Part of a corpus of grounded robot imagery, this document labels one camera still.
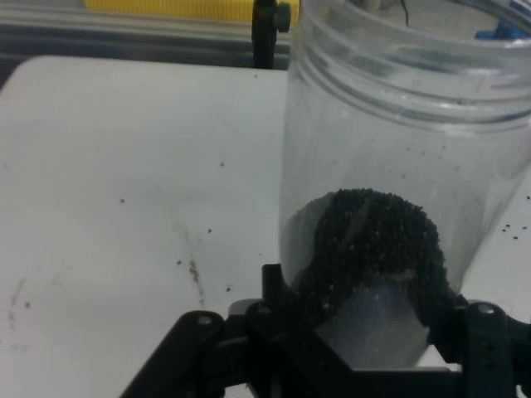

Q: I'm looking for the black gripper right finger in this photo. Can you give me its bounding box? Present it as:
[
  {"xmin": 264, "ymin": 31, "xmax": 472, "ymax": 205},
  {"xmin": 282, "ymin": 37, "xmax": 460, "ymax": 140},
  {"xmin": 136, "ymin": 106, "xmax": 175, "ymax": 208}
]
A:
[{"xmin": 426, "ymin": 292, "xmax": 531, "ymax": 398}]

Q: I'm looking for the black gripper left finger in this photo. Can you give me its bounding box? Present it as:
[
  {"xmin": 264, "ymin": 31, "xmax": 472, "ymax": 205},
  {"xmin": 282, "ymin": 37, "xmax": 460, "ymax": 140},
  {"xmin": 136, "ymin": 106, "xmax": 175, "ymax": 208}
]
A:
[{"xmin": 119, "ymin": 264, "xmax": 354, "ymax": 398}]

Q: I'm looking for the black seeds heap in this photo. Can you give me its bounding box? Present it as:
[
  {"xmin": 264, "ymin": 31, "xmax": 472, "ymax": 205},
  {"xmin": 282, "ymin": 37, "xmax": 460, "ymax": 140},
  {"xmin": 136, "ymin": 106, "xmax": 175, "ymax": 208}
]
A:
[{"xmin": 290, "ymin": 188, "xmax": 457, "ymax": 332}]

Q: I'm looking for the clear plastic jar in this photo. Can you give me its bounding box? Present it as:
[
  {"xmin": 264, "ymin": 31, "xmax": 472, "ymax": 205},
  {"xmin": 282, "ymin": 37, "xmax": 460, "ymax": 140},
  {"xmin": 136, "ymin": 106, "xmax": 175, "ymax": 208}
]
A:
[{"xmin": 276, "ymin": 0, "xmax": 531, "ymax": 372}]

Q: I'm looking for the yellow plastic box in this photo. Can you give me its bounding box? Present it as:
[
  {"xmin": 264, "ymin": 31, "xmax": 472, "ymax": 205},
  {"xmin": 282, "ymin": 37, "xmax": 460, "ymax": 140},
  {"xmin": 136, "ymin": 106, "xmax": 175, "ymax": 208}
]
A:
[{"xmin": 85, "ymin": 0, "xmax": 300, "ymax": 20}]

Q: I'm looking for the black camera stand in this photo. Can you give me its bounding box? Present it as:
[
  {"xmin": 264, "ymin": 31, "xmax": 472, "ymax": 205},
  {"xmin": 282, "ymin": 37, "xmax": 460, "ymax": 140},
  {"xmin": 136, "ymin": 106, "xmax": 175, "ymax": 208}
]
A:
[{"xmin": 251, "ymin": 0, "xmax": 291, "ymax": 70}]

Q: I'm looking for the short aluminium frame rail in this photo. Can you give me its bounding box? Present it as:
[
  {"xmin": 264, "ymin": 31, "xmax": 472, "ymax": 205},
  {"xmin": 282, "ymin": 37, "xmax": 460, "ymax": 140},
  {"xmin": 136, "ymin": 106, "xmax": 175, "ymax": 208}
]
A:
[{"xmin": 0, "ymin": 7, "xmax": 291, "ymax": 71}]

